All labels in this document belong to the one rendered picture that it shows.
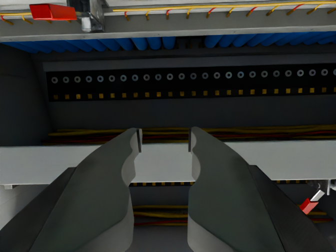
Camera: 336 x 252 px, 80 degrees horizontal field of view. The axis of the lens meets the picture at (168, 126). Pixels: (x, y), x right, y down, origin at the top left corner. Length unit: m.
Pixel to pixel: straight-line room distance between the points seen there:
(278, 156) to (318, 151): 0.04
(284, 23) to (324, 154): 0.15
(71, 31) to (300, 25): 0.24
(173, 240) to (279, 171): 0.26
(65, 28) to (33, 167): 0.16
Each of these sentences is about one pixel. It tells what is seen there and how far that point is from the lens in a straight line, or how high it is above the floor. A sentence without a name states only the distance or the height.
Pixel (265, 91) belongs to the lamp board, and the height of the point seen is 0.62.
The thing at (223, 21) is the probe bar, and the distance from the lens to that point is 0.24.
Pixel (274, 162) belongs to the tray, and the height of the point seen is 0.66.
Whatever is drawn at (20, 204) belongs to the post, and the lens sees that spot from 0.43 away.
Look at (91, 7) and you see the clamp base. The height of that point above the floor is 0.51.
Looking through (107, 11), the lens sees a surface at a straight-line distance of 0.24.
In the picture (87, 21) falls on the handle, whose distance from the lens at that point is 0.21.
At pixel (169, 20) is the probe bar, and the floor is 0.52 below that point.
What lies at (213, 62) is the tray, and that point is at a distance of 0.37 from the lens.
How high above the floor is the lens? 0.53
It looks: 24 degrees up
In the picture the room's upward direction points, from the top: 178 degrees clockwise
